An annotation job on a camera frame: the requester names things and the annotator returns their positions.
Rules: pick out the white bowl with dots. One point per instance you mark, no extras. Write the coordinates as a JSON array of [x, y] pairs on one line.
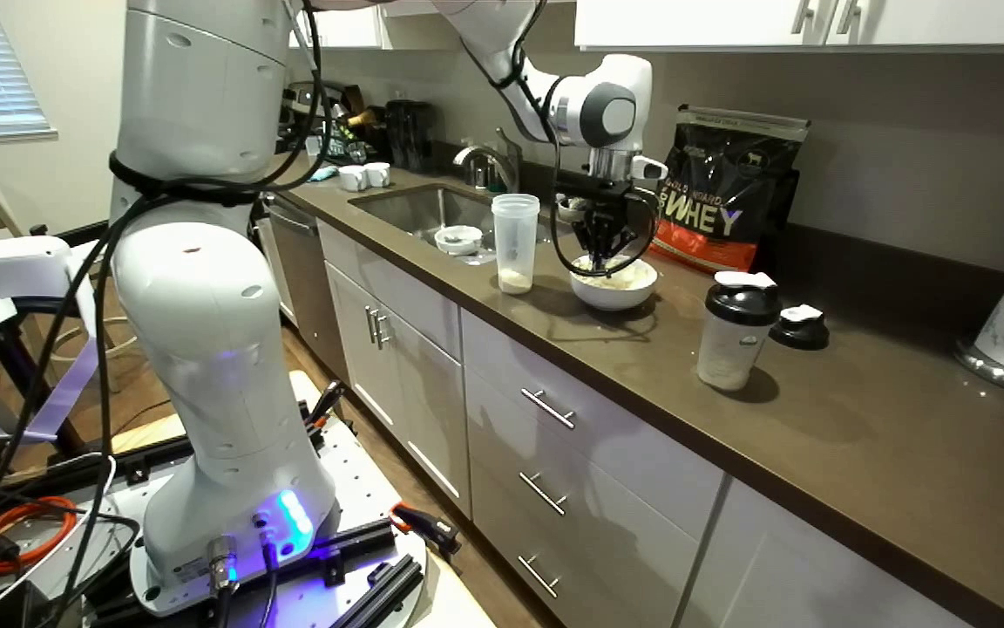
[[610, 296]]

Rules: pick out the teal cloth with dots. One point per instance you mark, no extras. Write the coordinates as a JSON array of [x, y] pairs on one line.
[[327, 174]]

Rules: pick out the white upper cabinet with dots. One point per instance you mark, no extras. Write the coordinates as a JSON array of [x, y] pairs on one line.
[[698, 22]]

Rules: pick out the chrome sink faucet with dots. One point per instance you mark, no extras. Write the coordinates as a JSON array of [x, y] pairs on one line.
[[486, 162]]

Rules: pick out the orange black clamp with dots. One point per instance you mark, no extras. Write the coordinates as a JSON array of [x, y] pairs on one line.
[[427, 529], [327, 402]]

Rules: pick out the black red whey bag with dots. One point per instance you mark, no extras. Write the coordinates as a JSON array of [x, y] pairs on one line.
[[722, 192]]

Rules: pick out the black coffee maker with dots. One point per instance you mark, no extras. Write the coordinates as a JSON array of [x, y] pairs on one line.
[[410, 134]]

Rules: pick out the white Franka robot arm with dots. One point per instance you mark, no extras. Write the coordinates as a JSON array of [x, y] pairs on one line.
[[210, 349]]

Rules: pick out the clear open shaker bottle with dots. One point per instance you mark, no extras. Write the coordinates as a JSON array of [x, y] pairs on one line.
[[515, 240]]

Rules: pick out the robot mounting base plate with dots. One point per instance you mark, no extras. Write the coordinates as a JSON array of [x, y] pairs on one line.
[[350, 490]]

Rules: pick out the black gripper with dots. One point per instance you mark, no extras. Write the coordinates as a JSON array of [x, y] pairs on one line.
[[610, 206]]

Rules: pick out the white base cabinet run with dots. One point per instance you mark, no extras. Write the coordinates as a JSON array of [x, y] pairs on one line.
[[595, 477]]

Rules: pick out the small white cup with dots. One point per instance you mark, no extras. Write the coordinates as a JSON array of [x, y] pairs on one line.
[[378, 176], [350, 178]]

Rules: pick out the dark dishwasher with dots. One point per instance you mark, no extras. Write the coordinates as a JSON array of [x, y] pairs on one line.
[[303, 281]]

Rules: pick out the white dish in sink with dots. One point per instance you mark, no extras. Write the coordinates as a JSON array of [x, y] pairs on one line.
[[459, 240]]

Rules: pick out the stainless steel sink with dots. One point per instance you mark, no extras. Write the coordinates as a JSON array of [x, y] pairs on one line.
[[421, 212]]

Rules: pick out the wrist mounted camera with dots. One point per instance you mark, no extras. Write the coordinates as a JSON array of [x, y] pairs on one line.
[[649, 168]]

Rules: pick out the white curved frame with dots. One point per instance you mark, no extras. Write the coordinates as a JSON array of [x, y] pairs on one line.
[[16, 262]]

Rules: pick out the black metal rail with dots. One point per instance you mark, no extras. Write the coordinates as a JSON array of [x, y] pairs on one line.
[[382, 596], [346, 546]]

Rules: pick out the black tripod leg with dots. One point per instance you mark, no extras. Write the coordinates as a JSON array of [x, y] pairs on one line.
[[0, 336]]

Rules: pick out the loose black shaker lid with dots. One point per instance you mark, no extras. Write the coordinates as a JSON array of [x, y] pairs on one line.
[[801, 334]]

